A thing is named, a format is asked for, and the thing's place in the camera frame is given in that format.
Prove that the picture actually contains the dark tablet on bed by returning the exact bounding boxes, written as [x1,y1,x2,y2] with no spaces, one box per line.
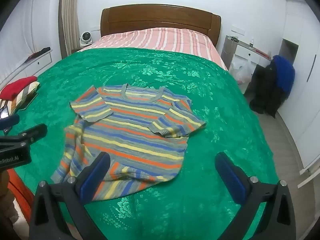
[19,92,38,111]

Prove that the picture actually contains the beige curtain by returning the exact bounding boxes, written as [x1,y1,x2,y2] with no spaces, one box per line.
[60,0,80,57]

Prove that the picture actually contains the red folded garment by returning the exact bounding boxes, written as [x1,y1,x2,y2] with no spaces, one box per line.
[0,76,37,101]

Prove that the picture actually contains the white plastic bag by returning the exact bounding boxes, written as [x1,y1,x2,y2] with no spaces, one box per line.
[229,59,252,85]

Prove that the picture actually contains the green patterned bedspread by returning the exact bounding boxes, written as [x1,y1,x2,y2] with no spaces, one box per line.
[13,48,278,239]

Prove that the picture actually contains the blue garment on chair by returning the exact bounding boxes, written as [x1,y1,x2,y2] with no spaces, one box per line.
[272,55,296,98]

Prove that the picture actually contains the pink striped bed sheet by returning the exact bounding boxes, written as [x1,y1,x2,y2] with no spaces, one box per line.
[82,27,227,70]

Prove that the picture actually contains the smartphone with lit screen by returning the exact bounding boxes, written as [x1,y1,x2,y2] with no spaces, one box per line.
[0,106,10,119]

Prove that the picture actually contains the black clothes on chair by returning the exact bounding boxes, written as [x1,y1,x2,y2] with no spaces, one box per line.
[247,61,287,118]

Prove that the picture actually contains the white desk with drawer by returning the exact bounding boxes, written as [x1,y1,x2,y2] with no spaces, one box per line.
[221,35,271,69]

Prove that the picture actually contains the orange garment of person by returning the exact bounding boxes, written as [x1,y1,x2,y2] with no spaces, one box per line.
[7,169,34,224]

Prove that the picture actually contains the white window-side drawer cabinet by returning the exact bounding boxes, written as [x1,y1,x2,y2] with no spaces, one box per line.
[1,49,53,88]

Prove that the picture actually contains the white wardrobe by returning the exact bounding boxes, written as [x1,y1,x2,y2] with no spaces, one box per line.
[266,0,320,189]

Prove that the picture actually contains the brown wooden headboard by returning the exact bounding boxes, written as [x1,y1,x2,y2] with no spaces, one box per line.
[100,4,221,46]

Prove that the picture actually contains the black item on cabinet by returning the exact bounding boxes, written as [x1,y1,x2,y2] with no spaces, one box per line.
[25,47,51,62]

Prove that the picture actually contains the striped knit sweater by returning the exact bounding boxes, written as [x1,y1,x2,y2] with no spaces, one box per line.
[52,84,206,201]

